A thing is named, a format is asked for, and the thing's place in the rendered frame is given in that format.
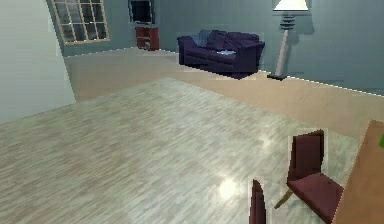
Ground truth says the black television set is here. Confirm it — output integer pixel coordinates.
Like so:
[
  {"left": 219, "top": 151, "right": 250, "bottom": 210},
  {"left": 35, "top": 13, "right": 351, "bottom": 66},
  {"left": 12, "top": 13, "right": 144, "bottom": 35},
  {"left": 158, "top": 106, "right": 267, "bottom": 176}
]
[{"left": 128, "top": 0, "right": 156, "bottom": 24}]

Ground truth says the dark purple sofa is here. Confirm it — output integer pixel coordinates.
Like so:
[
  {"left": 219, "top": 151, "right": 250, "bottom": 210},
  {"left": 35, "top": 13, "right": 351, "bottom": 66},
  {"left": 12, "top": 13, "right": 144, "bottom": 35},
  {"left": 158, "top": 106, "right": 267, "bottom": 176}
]
[{"left": 176, "top": 29, "right": 266, "bottom": 80}]

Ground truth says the blue sofa pillow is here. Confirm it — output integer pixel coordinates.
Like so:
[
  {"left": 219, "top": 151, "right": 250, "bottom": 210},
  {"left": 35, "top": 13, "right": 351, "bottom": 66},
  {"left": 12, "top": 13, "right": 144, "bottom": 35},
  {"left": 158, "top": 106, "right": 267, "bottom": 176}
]
[{"left": 191, "top": 29, "right": 213, "bottom": 48}]

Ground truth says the red television stand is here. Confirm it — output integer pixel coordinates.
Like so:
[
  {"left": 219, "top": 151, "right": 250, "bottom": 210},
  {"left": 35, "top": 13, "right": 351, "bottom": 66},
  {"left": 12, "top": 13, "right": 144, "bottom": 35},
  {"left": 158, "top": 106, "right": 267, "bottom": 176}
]
[{"left": 134, "top": 25, "right": 160, "bottom": 52}]

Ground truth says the white floor lamp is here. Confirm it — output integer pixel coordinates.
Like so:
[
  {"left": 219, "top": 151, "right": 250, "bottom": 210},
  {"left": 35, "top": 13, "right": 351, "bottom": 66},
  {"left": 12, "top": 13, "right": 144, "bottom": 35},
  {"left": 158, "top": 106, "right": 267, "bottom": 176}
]
[{"left": 266, "top": 0, "right": 310, "bottom": 81}]

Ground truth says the brown wooden table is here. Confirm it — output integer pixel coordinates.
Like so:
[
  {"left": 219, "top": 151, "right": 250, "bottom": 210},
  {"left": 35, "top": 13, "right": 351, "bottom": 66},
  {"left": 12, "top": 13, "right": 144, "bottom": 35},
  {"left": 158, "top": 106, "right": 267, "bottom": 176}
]
[{"left": 331, "top": 119, "right": 384, "bottom": 224}]

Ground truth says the window with beige frame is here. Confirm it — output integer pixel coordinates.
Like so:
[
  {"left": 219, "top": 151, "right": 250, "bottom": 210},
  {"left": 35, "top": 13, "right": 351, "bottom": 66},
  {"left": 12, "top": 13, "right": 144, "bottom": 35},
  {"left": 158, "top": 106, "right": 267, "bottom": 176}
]
[{"left": 51, "top": 0, "right": 111, "bottom": 46}]

